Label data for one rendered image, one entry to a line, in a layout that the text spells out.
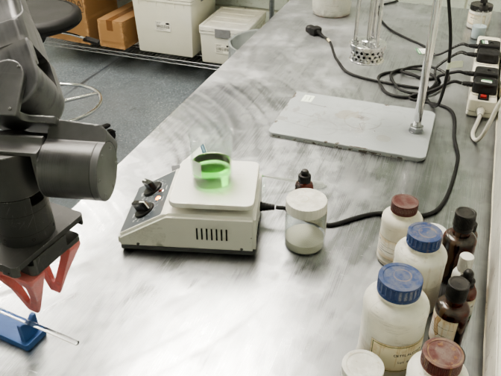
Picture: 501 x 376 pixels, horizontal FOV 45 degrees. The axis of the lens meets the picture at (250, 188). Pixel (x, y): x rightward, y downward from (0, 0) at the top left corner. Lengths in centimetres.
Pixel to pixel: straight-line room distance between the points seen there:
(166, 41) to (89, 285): 250
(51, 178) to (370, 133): 74
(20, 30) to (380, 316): 47
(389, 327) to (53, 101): 42
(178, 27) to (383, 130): 212
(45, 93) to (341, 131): 69
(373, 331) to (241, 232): 25
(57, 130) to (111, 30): 281
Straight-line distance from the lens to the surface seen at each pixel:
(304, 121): 121
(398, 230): 83
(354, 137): 116
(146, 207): 88
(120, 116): 297
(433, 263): 76
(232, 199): 84
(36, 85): 60
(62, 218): 67
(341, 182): 104
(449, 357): 63
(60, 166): 57
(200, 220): 84
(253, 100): 131
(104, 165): 58
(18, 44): 63
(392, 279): 66
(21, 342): 80
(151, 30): 328
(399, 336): 68
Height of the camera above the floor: 132
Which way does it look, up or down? 34 degrees down
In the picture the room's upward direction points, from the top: straight up
